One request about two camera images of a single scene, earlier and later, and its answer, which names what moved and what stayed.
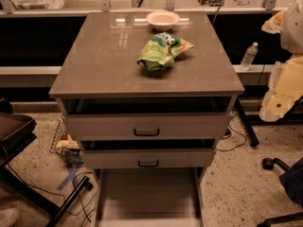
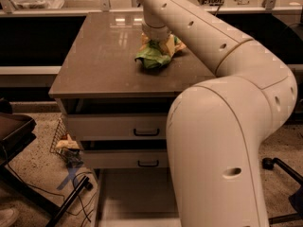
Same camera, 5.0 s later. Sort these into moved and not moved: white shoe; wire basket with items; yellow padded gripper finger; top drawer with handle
Moved: yellow padded gripper finger
Not moved: top drawer with handle; white shoe; wire basket with items
